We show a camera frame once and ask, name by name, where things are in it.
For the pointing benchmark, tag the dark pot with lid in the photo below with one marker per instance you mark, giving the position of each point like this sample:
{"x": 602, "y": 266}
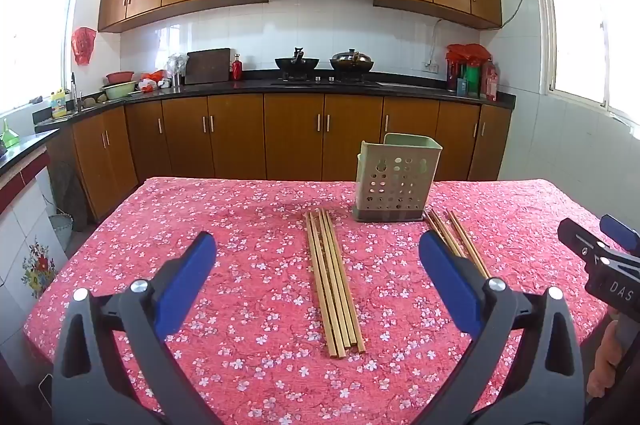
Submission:
{"x": 351, "y": 61}

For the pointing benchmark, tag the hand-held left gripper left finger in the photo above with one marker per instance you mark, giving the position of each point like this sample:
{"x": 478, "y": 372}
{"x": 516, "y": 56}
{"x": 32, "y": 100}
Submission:
{"x": 192, "y": 265}

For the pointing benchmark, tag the red floral tablecloth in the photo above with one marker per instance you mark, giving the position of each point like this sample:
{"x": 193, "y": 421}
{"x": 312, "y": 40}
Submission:
{"x": 225, "y": 255}

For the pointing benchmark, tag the red and white bag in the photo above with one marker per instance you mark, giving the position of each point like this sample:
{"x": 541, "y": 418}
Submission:
{"x": 152, "y": 81}

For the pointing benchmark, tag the black wok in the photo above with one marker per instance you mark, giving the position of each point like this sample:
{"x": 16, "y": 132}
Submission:
{"x": 297, "y": 65}

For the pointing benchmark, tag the dark wooden cutting board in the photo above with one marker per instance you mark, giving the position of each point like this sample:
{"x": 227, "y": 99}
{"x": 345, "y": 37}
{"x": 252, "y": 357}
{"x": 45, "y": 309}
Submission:
{"x": 207, "y": 66}

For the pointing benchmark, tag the red basin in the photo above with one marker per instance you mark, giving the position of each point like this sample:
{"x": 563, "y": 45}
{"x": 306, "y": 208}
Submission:
{"x": 120, "y": 77}

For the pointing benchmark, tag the green box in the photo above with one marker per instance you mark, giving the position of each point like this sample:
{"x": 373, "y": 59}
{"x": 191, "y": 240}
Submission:
{"x": 471, "y": 81}

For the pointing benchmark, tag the red bottle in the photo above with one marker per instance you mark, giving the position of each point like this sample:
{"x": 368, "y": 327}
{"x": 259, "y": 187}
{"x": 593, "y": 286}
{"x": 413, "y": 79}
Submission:
{"x": 237, "y": 69}

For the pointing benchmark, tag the red hanging plastic bag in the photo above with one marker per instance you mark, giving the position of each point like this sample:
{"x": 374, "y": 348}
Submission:
{"x": 83, "y": 46}

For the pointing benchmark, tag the dark mesh sack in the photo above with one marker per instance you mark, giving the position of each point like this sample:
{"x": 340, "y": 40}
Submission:
{"x": 70, "y": 195}

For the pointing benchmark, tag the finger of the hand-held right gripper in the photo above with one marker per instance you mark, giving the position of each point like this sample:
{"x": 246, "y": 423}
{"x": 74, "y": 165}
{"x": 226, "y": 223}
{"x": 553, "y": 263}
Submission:
{"x": 580, "y": 240}
{"x": 622, "y": 235}

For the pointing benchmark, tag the person's right hand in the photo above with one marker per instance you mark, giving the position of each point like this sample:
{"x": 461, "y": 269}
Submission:
{"x": 602, "y": 365}

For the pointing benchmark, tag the wooden base cabinets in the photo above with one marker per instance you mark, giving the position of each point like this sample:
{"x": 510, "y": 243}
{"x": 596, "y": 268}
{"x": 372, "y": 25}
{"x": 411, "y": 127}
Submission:
{"x": 240, "y": 135}

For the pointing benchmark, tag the metal faucet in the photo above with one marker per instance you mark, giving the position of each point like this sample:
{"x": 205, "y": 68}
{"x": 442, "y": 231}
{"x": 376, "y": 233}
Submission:
{"x": 75, "y": 92}

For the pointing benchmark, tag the black kitchen countertop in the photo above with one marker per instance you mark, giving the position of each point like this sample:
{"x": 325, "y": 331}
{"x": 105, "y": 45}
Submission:
{"x": 240, "y": 87}

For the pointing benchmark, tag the green perforated utensil holder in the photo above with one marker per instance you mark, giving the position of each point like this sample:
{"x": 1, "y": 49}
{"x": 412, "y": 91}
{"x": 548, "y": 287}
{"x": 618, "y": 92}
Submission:
{"x": 400, "y": 180}

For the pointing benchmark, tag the black gas stove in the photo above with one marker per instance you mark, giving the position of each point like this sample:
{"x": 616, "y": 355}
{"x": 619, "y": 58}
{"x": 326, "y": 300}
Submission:
{"x": 325, "y": 81}

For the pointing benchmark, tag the green funnel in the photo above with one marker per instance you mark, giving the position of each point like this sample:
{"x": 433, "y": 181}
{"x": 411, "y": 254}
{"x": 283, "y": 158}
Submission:
{"x": 8, "y": 137}

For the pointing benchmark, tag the red plastic bags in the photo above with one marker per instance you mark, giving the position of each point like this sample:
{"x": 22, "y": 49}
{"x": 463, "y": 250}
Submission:
{"x": 467, "y": 53}

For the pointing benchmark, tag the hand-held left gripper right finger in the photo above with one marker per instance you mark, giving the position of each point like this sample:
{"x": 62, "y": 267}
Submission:
{"x": 445, "y": 270}

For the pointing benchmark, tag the yellow dish soap bottle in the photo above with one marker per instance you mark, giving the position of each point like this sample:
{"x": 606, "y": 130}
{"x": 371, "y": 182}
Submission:
{"x": 59, "y": 106}

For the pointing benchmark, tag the red carton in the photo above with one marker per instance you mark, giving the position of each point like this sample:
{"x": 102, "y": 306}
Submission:
{"x": 491, "y": 81}

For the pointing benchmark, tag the white floor bucket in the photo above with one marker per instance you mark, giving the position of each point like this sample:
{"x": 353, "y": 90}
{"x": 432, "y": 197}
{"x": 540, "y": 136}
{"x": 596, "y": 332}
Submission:
{"x": 61, "y": 230}

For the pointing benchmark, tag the green basin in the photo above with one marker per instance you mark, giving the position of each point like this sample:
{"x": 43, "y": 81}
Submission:
{"x": 119, "y": 91}

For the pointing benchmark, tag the white wall socket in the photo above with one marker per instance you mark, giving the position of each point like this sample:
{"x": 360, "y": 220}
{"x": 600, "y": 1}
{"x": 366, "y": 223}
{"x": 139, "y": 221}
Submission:
{"x": 431, "y": 67}

